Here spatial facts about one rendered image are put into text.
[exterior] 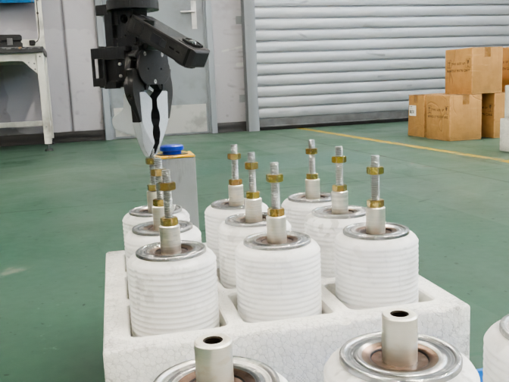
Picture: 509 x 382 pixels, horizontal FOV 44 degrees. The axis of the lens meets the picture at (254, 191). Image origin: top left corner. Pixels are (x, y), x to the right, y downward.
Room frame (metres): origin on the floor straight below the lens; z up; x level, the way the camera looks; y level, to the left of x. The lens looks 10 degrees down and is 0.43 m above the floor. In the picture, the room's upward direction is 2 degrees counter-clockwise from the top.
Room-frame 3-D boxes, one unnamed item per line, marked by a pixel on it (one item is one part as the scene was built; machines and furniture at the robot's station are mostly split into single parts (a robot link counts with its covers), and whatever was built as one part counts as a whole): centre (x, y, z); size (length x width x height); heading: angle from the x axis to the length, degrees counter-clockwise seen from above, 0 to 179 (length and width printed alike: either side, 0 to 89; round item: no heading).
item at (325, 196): (0.94, -0.09, 0.25); 0.08 x 0.08 x 0.01
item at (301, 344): (0.80, 0.00, 0.09); 0.39 x 0.39 x 0.18; 12
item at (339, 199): (0.83, -0.11, 0.26); 0.02 x 0.02 x 0.03
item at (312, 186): (0.94, -0.09, 0.26); 0.02 x 0.02 x 0.03
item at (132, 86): (0.87, 0.15, 0.42); 0.05 x 0.02 x 0.09; 153
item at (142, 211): (0.89, 0.14, 0.25); 0.08 x 0.08 x 0.01
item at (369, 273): (0.71, -0.14, 0.16); 0.10 x 0.10 x 0.18
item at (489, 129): (4.40, -1.69, 0.15); 0.30 x 0.24 x 0.30; 16
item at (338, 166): (0.83, -0.11, 0.30); 0.01 x 0.01 x 0.08
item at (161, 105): (0.92, 0.15, 0.38); 0.06 x 0.03 x 0.09; 63
